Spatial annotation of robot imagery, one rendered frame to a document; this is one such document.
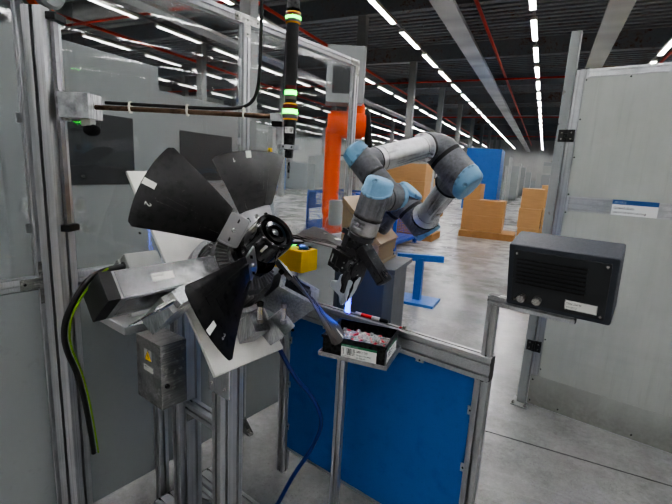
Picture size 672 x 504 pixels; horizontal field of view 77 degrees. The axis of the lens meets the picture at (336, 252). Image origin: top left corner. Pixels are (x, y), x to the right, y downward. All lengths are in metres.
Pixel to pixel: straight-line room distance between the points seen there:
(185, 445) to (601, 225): 2.30
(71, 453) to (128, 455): 0.38
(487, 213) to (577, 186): 7.66
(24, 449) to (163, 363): 0.64
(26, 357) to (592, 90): 2.82
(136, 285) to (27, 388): 0.80
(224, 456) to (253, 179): 0.88
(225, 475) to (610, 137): 2.41
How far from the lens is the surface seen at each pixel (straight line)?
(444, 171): 1.47
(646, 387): 2.91
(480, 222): 10.35
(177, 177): 1.16
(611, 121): 2.74
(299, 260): 1.70
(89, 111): 1.46
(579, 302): 1.28
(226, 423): 1.49
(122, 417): 2.03
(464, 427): 1.56
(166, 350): 1.45
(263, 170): 1.37
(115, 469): 2.14
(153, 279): 1.13
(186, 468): 1.79
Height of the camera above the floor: 1.40
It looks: 11 degrees down
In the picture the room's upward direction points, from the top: 3 degrees clockwise
